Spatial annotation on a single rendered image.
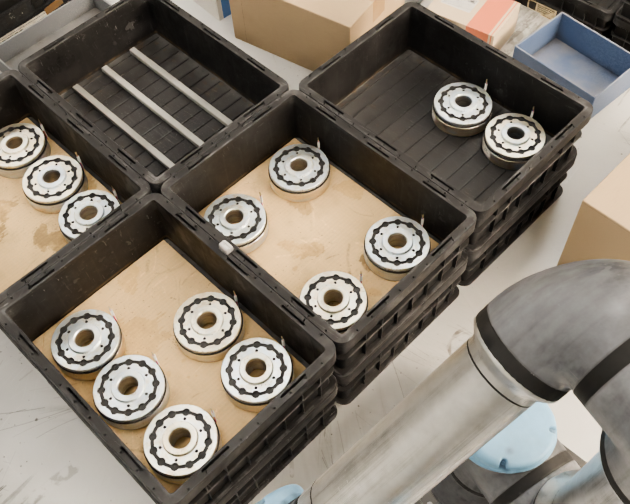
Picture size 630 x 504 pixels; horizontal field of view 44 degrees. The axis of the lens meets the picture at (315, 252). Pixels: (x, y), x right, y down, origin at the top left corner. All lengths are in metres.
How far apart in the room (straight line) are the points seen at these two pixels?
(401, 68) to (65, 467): 0.91
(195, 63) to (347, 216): 0.47
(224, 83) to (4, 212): 0.46
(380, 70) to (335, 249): 0.41
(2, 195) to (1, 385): 0.32
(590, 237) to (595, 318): 0.73
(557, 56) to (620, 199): 0.56
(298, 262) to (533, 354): 0.68
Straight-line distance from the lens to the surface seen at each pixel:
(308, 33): 1.65
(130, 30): 1.62
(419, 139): 1.41
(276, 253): 1.27
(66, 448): 1.33
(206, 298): 1.20
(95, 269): 1.25
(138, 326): 1.24
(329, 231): 1.29
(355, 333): 1.08
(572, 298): 0.62
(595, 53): 1.78
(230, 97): 1.50
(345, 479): 0.75
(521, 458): 0.98
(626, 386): 0.60
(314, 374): 1.05
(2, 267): 1.37
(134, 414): 1.14
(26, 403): 1.39
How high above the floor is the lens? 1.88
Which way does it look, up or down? 56 degrees down
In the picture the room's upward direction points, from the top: 4 degrees counter-clockwise
